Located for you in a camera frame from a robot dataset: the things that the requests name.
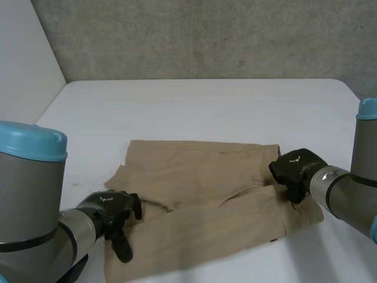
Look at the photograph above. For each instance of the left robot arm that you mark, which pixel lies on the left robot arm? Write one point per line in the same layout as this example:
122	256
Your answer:
32	203

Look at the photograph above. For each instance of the beige shorts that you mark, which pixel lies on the beige shorts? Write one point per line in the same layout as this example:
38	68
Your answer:
203	191

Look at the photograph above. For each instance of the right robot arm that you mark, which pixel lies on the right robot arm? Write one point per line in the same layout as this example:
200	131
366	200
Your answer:
350	177

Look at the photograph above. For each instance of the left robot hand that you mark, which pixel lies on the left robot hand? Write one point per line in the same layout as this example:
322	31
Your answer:
103	203

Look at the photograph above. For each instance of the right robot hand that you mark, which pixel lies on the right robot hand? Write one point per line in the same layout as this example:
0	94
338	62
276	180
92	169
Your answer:
290	168

